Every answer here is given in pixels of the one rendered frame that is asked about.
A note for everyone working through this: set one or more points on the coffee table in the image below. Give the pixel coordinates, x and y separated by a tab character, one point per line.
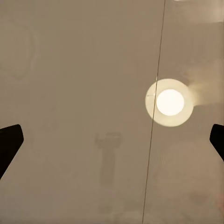
116	100

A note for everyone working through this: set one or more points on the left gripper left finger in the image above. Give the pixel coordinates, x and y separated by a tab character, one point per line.
11	139

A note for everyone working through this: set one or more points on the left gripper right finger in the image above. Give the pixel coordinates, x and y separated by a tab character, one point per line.
217	139

